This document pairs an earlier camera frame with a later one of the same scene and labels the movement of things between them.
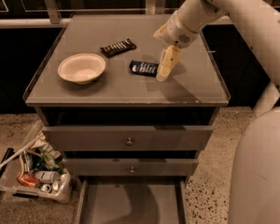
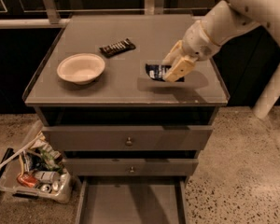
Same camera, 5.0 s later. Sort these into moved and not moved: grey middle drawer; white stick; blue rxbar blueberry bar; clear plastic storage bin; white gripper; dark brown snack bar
Moved: white gripper; blue rxbar blueberry bar
Not moved: clear plastic storage bin; dark brown snack bar; white stick; grey middle drawer
